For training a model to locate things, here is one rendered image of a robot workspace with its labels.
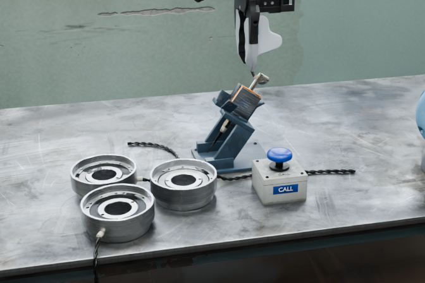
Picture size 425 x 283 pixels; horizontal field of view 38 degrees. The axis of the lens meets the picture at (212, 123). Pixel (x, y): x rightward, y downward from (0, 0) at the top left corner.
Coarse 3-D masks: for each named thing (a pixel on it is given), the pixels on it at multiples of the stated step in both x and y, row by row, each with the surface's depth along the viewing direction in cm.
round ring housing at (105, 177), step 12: (96, 156) 102; (108, 156) 103; (120, 156) 102; (72, 168) 98; (84, 168) 101; (108, 168) 101; (132, 168) 101; (72, 180) 96; (96, 180) 97; (108, 180) 97; (120, 180) 94; (132, 180) 97; (84, 192) 95
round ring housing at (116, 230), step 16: (96, 192) 92; (112, 192) 93; (128, 192) 93; (144, 192) 92; (80, 208) 87; (112, 208) 91; (128, 208) 91; (96, 224) 85; (112, 224) 84; (128, 224) 85; (144, 224) 86; (112, 240) 86; (128, 240) 86
